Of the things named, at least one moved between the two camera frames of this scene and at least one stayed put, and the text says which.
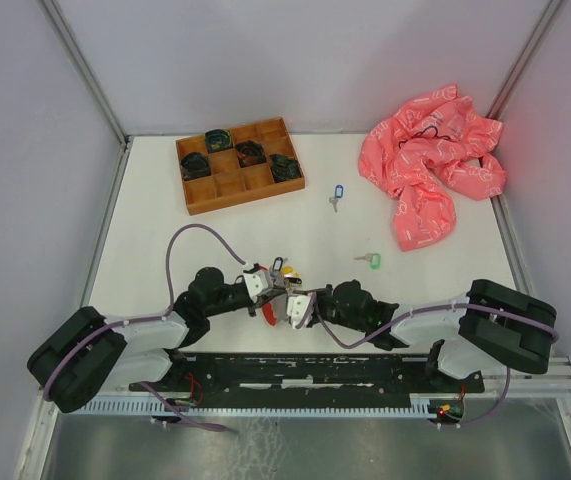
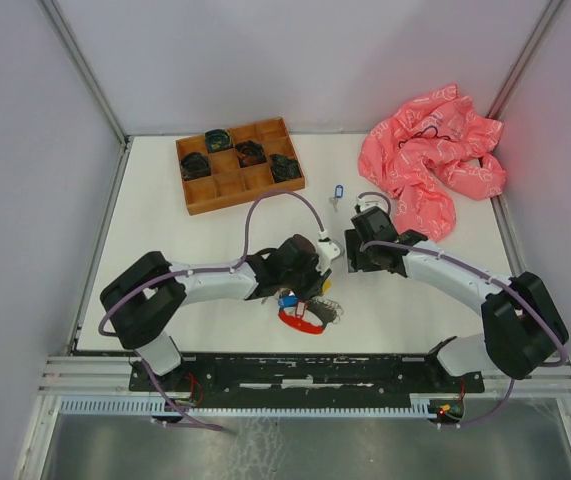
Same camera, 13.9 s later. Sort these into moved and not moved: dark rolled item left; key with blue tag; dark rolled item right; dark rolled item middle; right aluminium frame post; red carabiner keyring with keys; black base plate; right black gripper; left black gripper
Moved: left black gripper; red carabiner keyring with keys; right black gripper
Not moved: dark rolled item middle; dark rolled item right; key with blue tag; right aluminium frame post; black base plate; dark rolled item left
